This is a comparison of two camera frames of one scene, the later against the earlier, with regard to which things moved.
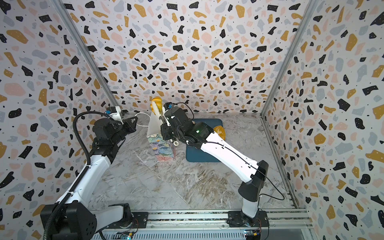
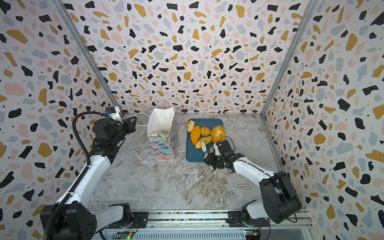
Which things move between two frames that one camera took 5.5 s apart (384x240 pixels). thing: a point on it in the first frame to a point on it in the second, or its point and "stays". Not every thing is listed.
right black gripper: (166, 129) to (215, 154)
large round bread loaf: (220, 130) stays
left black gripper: (131, 127) stays
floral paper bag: (164, 149) stays
